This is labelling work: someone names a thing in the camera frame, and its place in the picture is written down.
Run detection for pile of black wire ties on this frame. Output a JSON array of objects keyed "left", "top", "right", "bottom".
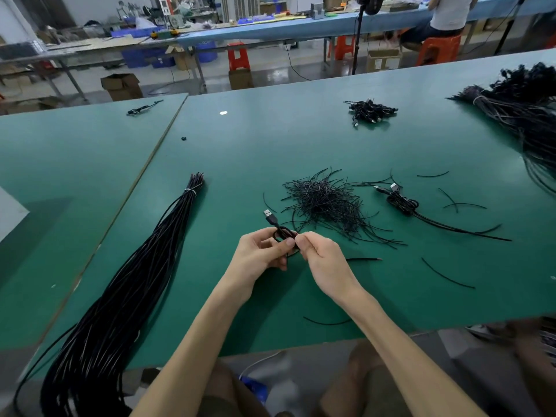
[{"left": 282, "top": 167, "right": 407, "bottom": 248}]

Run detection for large white box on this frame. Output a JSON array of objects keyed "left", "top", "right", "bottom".
[{"left": 0, "top": 186, "right": 30, "bottom": 243}]

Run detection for person's right forearm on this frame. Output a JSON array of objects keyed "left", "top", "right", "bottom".
[{"left": 343, "top": 286, "right": 488, "bottom": 417}]

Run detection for person's right hand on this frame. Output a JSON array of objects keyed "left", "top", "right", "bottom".
[{"left": 295, "top": 232, "right": 368, "bottom": 306}]

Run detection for small cable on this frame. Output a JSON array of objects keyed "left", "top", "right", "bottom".
[{"left": 126, "top": 100, "right": 164, "bottom": 116}]

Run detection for small pile of knotted cables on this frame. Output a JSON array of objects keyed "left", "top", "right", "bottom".
[{"left": 344, "top": 98, "right": 400, "bottom": 129}]

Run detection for open cardboard box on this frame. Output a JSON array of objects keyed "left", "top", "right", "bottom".
[{"left": 100, "top": 72, "right": 144, "bottom": 101}]

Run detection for large heap of black cables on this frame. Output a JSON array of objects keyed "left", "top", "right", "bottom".
[{"left": 449, "top": 63, "right": 556, "bottom": 196}]

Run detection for person's left hand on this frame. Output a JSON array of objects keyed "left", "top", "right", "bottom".
[{"left": 220, "top": 227, "right": 298, "bottom": 302}]

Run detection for black fan on stand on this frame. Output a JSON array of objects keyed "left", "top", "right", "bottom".
[{"left": 352, "top": 0, "right": 386, "bottom": 75}]

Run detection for black tripod stand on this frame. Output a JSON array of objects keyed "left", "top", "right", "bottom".
[{"left": 493, "top": 0, "right": 533, "bottom": 56}]

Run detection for small cardboard box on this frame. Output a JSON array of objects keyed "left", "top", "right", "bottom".
[{"left": 228, "top": 69, "right": 254, "bottom": 90}]

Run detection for long blue workbench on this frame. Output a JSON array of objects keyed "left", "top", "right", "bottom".
[{"left": 139, "top": 0, "right": 556, "bottom": 44}]

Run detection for red plastic stool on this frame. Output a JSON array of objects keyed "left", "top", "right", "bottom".
[{"left": 226, "top": 43, "right": 251, "bottom": 73}]

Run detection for person's left forearm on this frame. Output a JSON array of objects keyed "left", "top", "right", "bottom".
[{"left": 130, "top": 282, "right": 253, "bottom": 417}]

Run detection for blue plastic item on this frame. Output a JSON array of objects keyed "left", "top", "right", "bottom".
[{"left": 242, "top": 375, "right": 270, "bottom": 403}]

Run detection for long black cable bundle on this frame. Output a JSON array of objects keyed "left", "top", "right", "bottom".
[{"left": 13, "top": 173, "right": 207, "bottom": 417}]

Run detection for person's brown shorts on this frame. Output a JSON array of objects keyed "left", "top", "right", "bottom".
[{"left": 195, "top": 338, "right": 422, "bottom": 417}]

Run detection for orange plastic stool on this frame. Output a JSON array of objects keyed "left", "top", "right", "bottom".
[
  {"left": 334, "top": 35, "right": 356, "bottom": 61},
  {"left": 417, "top": 34, "right": 463, "bottom": 66}
]

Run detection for person's right leg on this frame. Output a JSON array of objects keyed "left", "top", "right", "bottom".
[{"left": 491, "top": 319, "right": 556, "bottom": 417}]

